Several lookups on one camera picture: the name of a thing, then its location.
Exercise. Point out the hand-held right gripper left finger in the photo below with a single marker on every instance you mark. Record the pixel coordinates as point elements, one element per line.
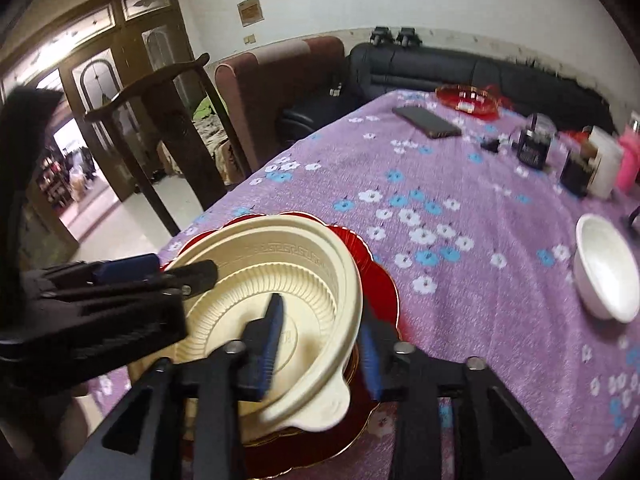
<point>272,345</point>

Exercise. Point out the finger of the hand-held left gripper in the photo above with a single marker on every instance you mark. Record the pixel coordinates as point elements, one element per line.
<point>197,275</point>
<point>125,267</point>

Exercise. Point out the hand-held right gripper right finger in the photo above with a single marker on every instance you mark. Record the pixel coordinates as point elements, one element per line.
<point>372,365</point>

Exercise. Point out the large red plastic plate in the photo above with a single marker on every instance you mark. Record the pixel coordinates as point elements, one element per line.
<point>387,300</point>

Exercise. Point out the beige plastic bowl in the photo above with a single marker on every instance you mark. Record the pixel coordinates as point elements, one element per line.
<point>310,280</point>

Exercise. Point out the patterned blanket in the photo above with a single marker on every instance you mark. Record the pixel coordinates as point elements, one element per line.
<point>215,140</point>

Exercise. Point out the dark wooden chair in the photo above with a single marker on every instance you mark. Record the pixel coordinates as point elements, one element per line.
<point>185,135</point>

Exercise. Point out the green cloth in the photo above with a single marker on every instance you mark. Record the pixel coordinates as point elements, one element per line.
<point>202,108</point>

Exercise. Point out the wooden glass panel door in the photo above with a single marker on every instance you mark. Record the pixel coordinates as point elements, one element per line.
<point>100,85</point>

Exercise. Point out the purple floral tablecloth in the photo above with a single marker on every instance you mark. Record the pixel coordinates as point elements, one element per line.
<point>475,185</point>

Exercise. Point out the brown armchair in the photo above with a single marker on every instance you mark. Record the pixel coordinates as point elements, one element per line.
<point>280,80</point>

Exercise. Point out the black smartphone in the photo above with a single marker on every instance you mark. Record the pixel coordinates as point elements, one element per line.
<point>425,121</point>

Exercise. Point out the small black charger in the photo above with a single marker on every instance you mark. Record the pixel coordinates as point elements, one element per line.
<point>492,145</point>

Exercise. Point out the white foam bowl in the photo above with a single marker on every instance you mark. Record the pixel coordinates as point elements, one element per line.
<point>605,265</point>

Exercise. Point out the glass french press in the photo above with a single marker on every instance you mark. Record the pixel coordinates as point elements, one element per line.
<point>534,147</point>

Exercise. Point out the dark glass jar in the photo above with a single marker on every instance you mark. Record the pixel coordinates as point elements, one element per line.
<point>575,175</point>

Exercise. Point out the small red plastic plate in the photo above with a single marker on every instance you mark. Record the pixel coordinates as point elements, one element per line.
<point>465,96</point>

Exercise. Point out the black leather sofa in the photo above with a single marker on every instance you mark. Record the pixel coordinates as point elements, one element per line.
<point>425,67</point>

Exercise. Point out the white plastic bucket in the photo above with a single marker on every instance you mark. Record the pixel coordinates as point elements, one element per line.
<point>607,165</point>

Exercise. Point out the pink sleeved bottle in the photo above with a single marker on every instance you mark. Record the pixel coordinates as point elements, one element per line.
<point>629,160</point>

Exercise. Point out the wall socket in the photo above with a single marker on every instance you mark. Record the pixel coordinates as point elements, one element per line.
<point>249,38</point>

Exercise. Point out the small wall plaque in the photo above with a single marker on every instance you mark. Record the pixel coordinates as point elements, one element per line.
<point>250,11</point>

